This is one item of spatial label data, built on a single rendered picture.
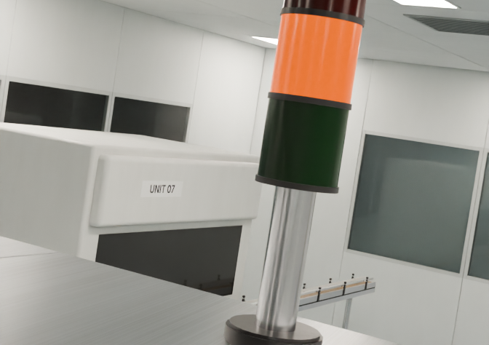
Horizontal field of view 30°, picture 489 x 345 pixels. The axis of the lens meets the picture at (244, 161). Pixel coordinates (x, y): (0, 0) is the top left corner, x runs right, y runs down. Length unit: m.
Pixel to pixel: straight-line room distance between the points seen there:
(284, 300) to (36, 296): 0.17
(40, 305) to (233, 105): 8.68
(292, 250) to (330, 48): 0.12
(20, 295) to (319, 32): 0.26
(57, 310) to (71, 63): 6.66
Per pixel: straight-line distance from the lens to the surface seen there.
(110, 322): 0.57
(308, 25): 0.53
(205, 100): 8.80
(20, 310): 0.57
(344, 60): 0.53
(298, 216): 0.54
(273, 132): 0.53
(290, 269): 0.54
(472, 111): 8.78
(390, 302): 9.07
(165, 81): 8.22
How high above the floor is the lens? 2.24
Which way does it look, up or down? 3 degrees down
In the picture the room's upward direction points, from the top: 9 degrees clockwise
